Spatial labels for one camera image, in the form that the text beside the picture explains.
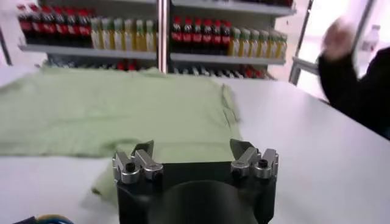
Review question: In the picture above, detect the cola bottle red cap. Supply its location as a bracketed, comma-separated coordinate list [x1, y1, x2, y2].
[54, 6, 67, 46]
[41, 5, 55, 46]
[66, 8, 79, 47]
[78, 9, 92, 48]
[212, 19, 222, 55]
[202, 18, 213, 55]
[221, 20, 232, 56]
[29, 4, 43, 46]
[192, 18, 204, 55]
[171, 16, 183, 55]
[182, 17, 193, 55]
[17, 4, 31, 46]

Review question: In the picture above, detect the blue yellow cable loop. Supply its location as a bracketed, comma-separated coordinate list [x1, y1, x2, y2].
[12, 214, 76, 224]

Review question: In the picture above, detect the yellow juice bottle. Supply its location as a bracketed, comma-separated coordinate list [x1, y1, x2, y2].
[268, 31, 278, 59]
[277, 32, 288, 59]
[101, 17, 113, 51]
[249, 29, 260, 58]
[90, 17, 102, 50]
[230, 27, 241, 57]
[239, 27, 250, 58]
[133, 19, 146, 52]
[123, 18, 135, 52]
[144, 19, 157, 52]
[112, 18, 124, 51]
[258, 30, 269, 58]

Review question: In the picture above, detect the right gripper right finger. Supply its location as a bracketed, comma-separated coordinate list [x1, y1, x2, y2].
[230, 138, 279, 180]

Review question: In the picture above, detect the white metal side table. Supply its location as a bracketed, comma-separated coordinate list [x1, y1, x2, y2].
[288, 45, 390, 88]

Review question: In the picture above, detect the person's black sleeved arm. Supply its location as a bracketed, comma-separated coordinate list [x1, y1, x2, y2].
[316, 47, 390, 141]

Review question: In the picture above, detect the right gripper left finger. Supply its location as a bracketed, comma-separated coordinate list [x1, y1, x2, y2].
[112, 139, 164, 185]

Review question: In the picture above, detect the person's bare hand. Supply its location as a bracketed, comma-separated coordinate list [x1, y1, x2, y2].
[321, 17, 358, 61]

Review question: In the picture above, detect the light green polo shirt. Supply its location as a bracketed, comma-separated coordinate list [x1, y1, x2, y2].
[0, 66, 244, 208]

